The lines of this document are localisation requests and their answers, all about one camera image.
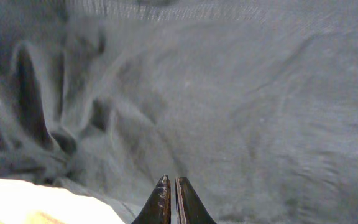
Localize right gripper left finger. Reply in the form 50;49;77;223
132;175;171;224

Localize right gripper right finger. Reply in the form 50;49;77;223
175;177;216;224

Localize black shorts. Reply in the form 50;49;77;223
0;1;358;223

